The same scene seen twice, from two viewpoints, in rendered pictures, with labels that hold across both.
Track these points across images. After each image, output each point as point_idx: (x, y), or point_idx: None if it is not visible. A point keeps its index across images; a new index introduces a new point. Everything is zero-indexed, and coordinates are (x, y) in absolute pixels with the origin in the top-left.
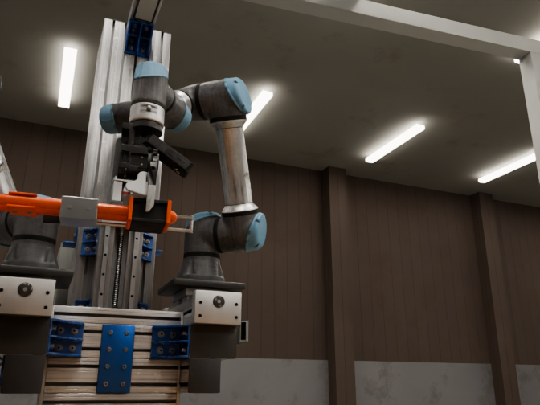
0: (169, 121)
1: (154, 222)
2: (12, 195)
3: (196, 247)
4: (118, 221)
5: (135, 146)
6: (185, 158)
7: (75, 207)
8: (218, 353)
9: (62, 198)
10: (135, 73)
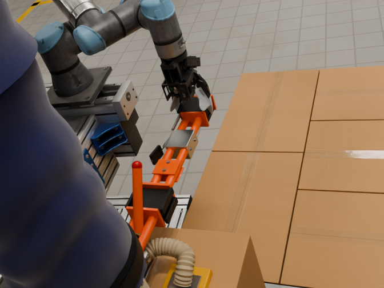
0: None
1: (211, 114)
2: (175, 174)
3: (69, 63)
4: None
5: (189, 78)
6: (198, 58)
7: (192, 146)
8: (134, 123)
9: (187, 148)
10: (158, 14)
